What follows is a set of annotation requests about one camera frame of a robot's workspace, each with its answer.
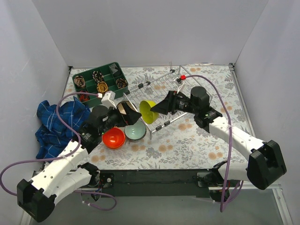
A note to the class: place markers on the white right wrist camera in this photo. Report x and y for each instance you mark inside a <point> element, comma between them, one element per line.
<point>180,83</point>

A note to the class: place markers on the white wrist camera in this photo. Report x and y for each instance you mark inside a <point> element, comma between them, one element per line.
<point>180,83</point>
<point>108,100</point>

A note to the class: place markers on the orange bowl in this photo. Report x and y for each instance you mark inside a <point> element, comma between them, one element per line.
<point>113,135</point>
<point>114,145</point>

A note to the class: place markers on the black patterned bowl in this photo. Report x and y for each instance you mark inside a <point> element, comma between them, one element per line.
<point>121,108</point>

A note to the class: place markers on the floral dark rolled tie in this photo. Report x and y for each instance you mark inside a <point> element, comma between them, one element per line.
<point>97,76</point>

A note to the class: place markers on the dark gold rolled tie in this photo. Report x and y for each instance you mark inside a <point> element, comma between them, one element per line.
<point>121,83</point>

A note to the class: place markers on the silver wire dish rack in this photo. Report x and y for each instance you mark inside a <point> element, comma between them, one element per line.
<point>156,90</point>

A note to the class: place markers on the grey folded item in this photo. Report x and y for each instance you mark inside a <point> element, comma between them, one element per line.
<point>115,70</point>

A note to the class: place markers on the yellow rolled tie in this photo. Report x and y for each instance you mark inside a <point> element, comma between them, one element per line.
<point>102,87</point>

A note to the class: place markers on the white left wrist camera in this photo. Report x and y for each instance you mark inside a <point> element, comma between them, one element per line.
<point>108,100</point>

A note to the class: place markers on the lime green bowl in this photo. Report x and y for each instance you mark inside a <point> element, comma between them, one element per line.
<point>145,109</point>

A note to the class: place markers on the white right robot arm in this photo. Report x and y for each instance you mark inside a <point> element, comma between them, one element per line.
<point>265,162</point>

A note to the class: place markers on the floral table mat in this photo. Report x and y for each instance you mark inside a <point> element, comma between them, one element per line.
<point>182,144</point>

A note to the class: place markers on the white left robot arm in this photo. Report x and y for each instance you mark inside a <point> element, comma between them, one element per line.
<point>41,193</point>

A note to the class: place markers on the pale green bowl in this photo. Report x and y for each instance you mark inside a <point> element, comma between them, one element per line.
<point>135,132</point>

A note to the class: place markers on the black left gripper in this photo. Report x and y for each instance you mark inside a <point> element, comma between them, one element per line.
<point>120,115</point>

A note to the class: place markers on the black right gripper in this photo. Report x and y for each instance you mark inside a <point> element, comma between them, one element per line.
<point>172,102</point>

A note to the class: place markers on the brown rolled tie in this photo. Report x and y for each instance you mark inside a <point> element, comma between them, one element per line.
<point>79,82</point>

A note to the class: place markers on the blue plaid cloth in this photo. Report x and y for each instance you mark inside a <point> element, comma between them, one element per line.
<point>53,136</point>

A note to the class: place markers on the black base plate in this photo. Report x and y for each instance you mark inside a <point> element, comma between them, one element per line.
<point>169,182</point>

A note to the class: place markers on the green compartment tray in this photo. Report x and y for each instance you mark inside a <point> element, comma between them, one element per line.
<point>91,86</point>

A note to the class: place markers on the red black rolled tie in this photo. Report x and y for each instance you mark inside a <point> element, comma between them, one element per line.
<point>84,96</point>

